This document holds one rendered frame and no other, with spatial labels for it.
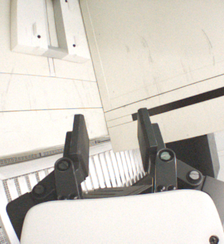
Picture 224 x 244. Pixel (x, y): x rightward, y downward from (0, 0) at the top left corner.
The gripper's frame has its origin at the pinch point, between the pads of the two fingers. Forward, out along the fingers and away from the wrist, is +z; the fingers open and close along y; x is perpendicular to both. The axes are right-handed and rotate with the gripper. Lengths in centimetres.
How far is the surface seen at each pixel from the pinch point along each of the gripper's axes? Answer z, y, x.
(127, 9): 45.1, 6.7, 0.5
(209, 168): 42, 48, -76
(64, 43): 36.2, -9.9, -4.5
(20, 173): 14.2, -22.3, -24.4
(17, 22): 28.8, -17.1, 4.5
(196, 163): 47, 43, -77
